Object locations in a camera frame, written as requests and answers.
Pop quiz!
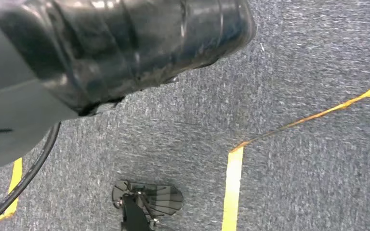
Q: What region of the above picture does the black robot foot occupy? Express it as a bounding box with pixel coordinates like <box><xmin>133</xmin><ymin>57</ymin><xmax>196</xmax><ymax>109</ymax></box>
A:
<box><xmin>111</xmin><ymin>179</ymin><xmax>185</xmax><ymax>231</ymax></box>

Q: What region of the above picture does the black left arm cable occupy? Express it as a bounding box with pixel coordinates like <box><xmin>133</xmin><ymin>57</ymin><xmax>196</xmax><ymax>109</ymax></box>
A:
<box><xmin>0</xmin><ymin>122</ymin><xmax>62</xmax><ymax>231</ymax></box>

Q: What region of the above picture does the yellow floor tape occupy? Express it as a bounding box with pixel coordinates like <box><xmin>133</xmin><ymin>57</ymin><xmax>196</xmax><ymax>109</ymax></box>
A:
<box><xmin>221</xmin><ymin>83</ymin><xmax>370</xmax><ymax>231</ymax></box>
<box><xmin>0</xmin><ymin>157</ymin><xmax>24</xmax><ymax>224</ymax></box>

